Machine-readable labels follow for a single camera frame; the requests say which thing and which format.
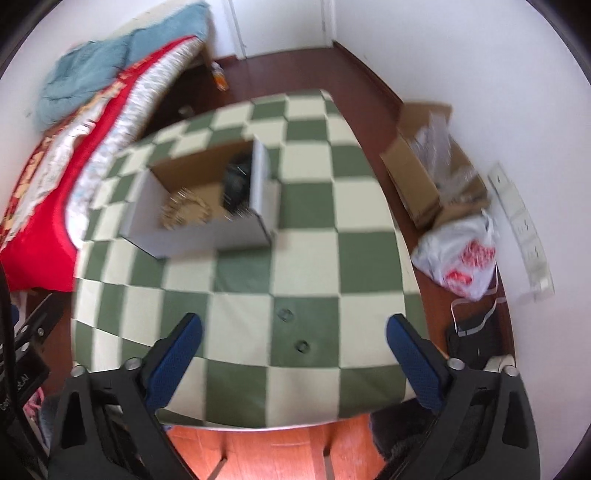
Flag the wooden bead bracelet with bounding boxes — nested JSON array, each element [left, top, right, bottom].
[[159, 187, 213, 229]]

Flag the white cable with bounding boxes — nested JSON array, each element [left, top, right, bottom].
[[450, 268, 509, 334]]

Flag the white door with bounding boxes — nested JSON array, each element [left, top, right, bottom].
[[226, 0, 334, 60]]

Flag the clear plastic wrap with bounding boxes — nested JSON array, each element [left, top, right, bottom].
[[409, 111, 486, 205]]

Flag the blue quilt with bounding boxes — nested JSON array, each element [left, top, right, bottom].
[[34, 0, 211, 133]]

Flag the white wall socket panel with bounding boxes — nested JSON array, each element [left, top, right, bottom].
[[488, 162, 555, 302]]

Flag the white cardboard box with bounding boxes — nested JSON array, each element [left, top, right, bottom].
[[121, 138, 282, 260]]

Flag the white plastic bag red print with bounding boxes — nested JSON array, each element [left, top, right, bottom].
[[411, 210, 501, 301]]

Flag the person's right leg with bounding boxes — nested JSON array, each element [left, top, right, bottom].
[[369, 399, 440, 468]]

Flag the black watch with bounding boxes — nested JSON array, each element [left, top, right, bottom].
[[222, 154, 254, 217]]

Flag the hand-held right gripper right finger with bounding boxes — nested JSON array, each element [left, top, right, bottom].
[[387, 314, 541, 480]]

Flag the bed with red blanket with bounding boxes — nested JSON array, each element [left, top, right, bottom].
[[0, 37, 204, 292]]

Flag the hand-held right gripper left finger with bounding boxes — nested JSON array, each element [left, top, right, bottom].
[[46, 312, 204, 480]]

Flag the brown cardboard box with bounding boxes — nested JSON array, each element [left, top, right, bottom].
[[379, 102, 492, 230]]

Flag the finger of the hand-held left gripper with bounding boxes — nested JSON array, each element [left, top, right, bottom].
[[16, 292, 65, 352]]

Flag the green checkered tablecloth table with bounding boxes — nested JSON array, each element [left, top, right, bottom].
[[71, 90, 428, 429]]

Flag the black bag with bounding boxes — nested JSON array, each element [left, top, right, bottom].
[[445, 314, 505, 366]]

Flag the pink slippers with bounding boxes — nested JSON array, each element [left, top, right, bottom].
[[24, 397, 47, 428]]

